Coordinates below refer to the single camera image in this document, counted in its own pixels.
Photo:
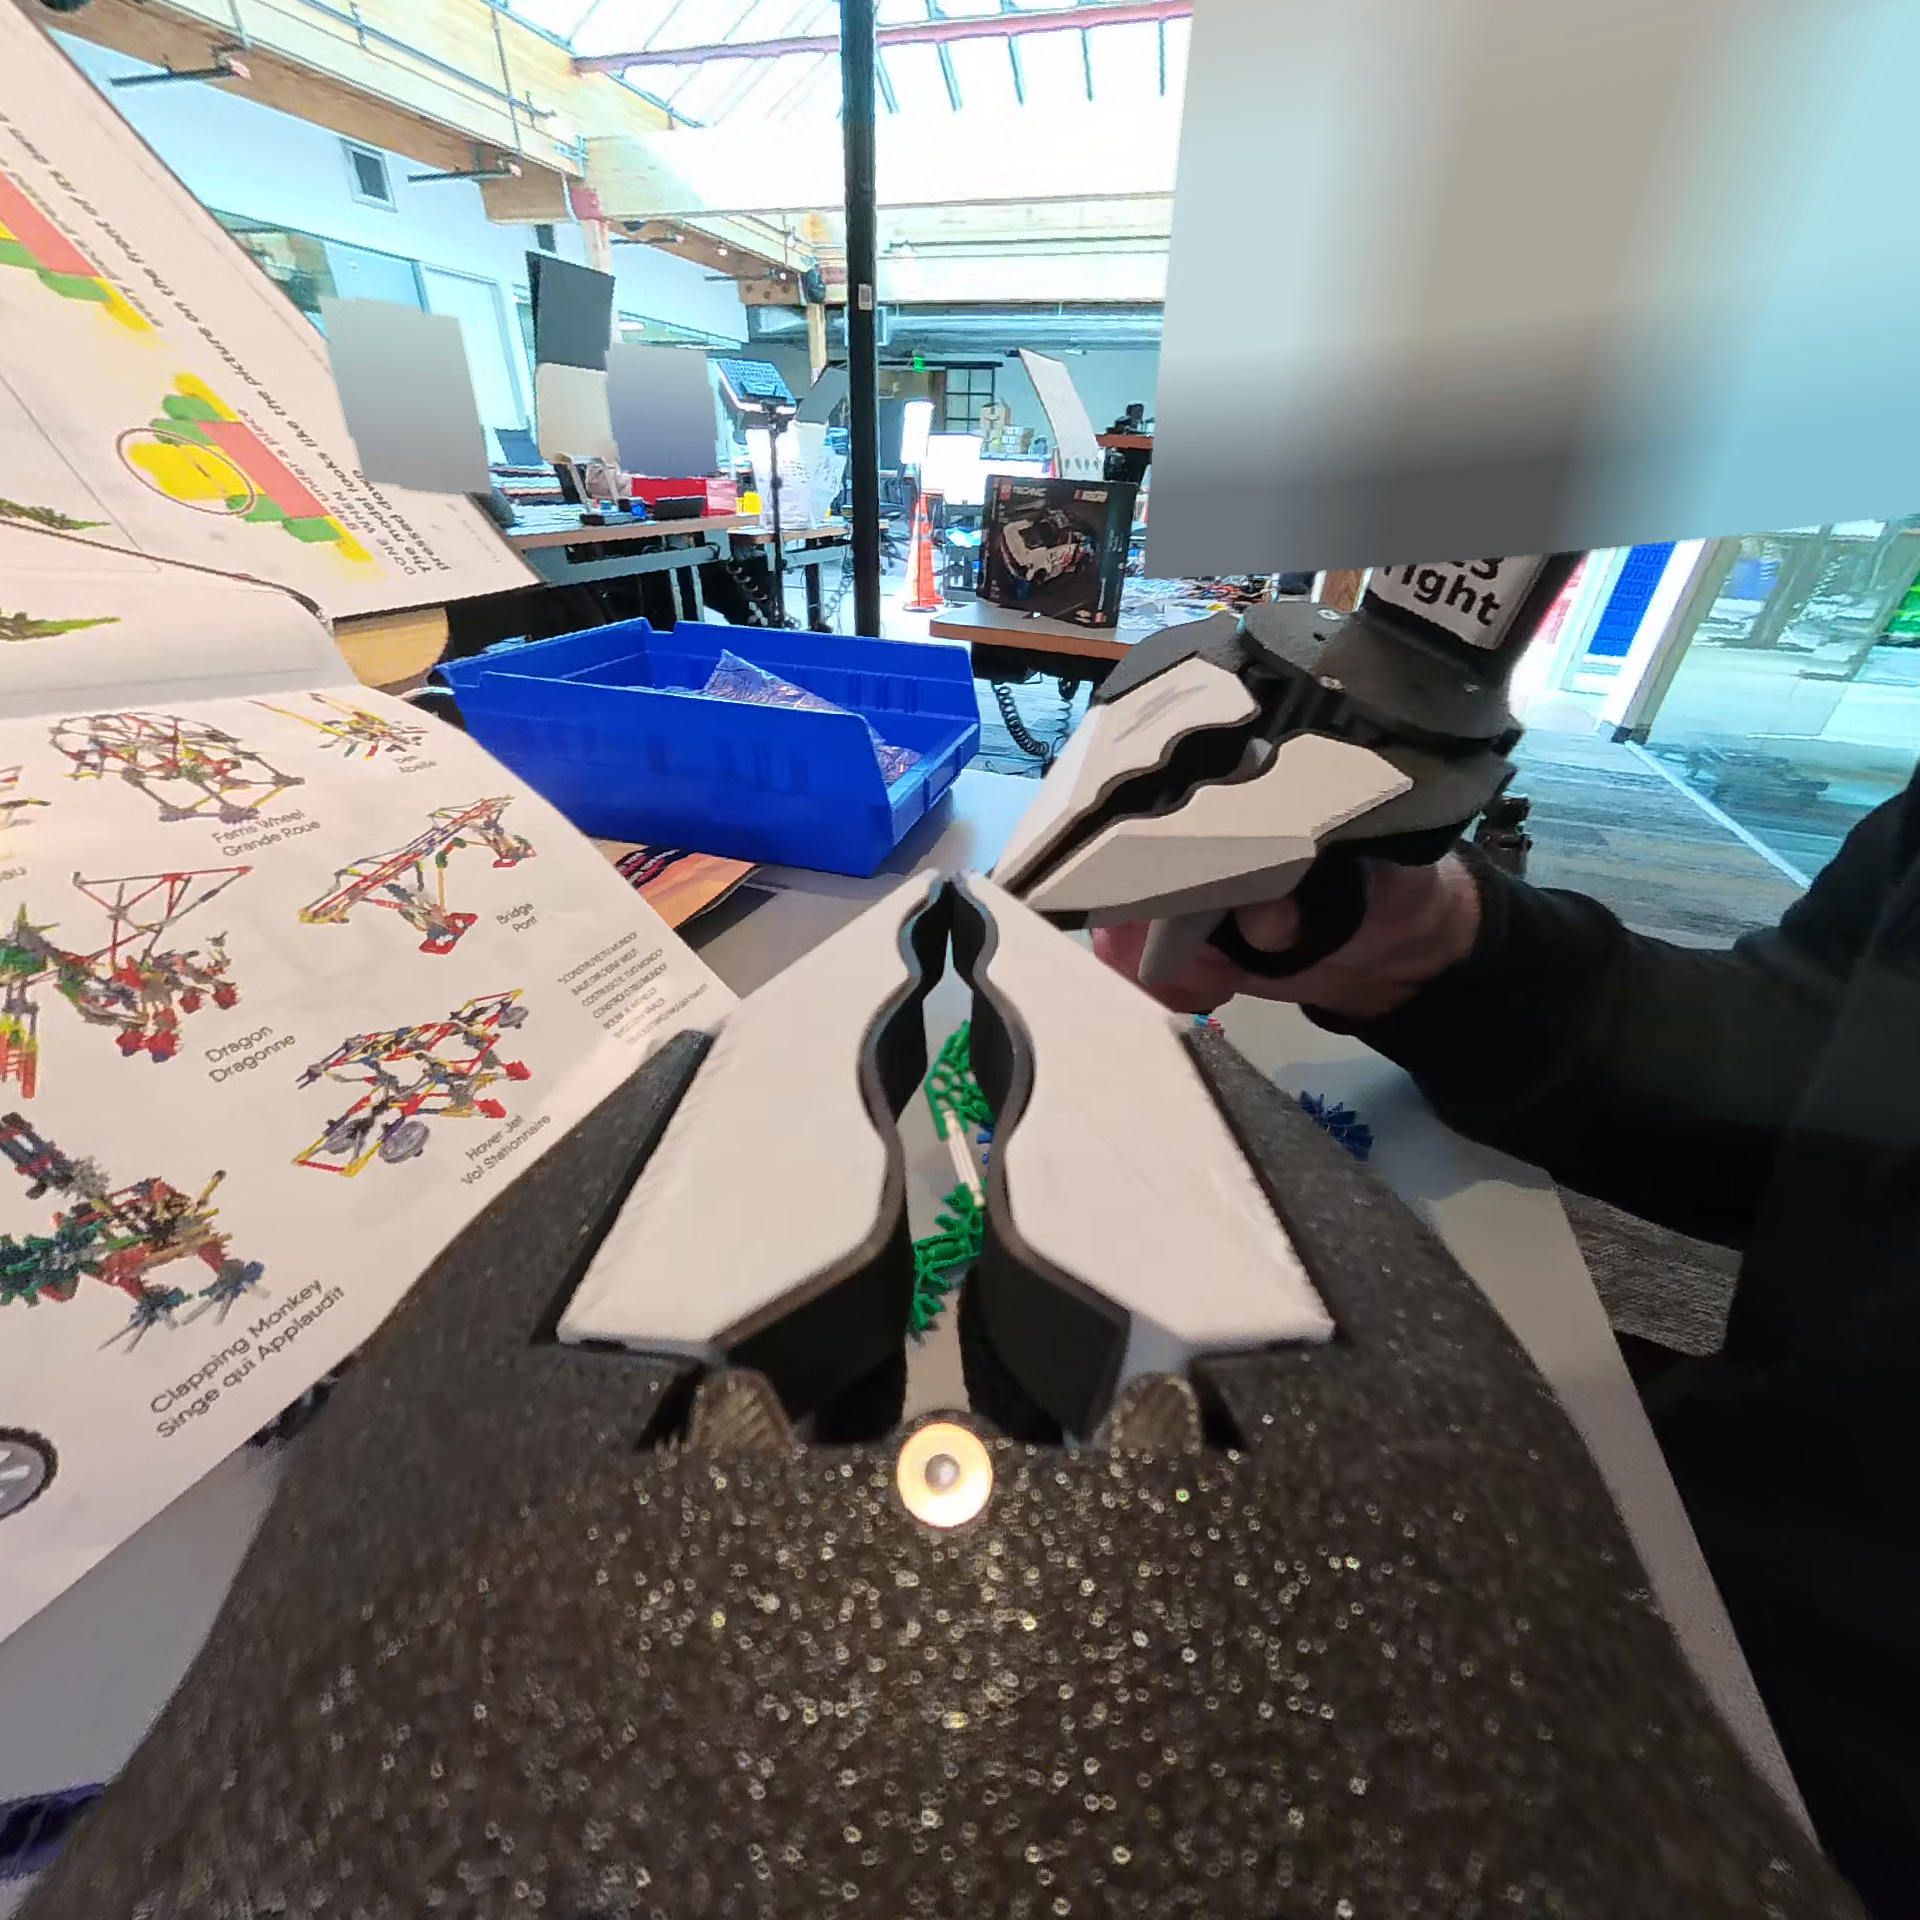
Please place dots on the clear plastic parts bag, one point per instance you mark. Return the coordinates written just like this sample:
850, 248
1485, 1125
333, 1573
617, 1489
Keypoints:
783, 695

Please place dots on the orange traffic cone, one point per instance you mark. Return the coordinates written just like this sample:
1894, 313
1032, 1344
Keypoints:
918, 569

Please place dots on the pile of green connector pieces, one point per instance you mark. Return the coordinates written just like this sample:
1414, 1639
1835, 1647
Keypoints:
947, 1246

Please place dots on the person's dark clothing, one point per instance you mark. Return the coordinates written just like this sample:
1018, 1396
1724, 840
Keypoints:
1817, 1501

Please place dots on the blue plastic bin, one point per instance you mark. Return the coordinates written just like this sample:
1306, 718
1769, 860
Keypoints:
719, 780

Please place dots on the black vertical pole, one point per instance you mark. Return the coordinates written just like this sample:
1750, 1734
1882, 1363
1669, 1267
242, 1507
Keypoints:
861, 302

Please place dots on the toy car box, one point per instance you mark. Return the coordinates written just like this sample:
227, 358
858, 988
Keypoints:
1050, 547

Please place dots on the brick figure task sheet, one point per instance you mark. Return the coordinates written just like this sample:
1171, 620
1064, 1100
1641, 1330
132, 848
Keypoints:
227, 302

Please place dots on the person's right hand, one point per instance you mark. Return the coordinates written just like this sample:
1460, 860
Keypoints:
1417, 932

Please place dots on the wooden side table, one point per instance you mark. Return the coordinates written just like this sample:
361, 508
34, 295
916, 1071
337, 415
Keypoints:
1038, 638

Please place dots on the round wooden table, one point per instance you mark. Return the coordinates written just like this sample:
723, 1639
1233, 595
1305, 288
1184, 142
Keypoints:
393, 649

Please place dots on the tripod studio light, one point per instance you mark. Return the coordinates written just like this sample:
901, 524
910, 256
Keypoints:
759, 397

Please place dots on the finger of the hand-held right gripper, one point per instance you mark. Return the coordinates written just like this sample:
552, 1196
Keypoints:
1276, 818
1155, 729

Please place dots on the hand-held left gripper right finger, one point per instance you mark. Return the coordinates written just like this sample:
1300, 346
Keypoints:
1141, 1185

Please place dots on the white plastic rod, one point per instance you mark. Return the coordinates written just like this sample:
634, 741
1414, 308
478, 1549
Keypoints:
969, 1167

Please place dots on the blue connector pieces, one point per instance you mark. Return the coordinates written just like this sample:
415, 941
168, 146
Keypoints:
1337, 1125

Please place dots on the background office desk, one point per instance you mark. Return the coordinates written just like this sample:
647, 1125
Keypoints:
660, 534

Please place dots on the black flat panel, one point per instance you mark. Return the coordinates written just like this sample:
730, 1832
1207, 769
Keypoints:
570, 308

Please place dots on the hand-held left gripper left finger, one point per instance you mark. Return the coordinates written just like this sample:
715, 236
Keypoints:
748, 1171

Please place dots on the toy model instruction sheet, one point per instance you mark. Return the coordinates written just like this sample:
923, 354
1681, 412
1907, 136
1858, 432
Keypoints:
303, 975

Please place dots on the black toy wheel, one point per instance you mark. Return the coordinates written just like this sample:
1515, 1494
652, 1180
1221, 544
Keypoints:
19, 1475

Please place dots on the person's right forearm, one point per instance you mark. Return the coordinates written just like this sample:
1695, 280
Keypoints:
1681, 1037

